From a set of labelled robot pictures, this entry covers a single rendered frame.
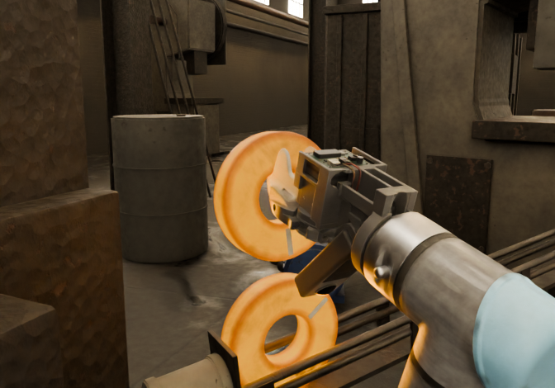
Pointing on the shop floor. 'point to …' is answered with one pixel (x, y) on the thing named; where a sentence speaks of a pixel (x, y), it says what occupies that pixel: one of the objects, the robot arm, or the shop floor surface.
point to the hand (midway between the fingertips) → (277, 180)
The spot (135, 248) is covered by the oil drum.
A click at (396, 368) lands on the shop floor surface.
